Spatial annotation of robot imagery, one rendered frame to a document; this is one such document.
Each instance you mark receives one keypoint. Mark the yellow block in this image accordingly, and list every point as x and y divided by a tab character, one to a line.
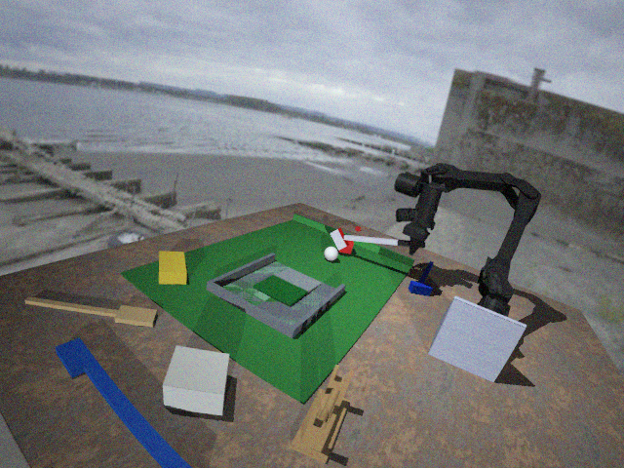
172	269

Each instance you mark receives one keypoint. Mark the white golf ball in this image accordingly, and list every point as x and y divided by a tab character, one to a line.
331	253

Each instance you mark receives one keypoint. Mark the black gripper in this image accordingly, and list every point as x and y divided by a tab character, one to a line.
418	231

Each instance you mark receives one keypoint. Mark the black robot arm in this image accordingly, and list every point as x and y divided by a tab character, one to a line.
494	286

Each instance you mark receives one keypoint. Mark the red cube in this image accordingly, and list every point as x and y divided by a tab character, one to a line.
348	249

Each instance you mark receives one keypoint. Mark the green putting mat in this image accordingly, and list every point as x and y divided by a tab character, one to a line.
297	366

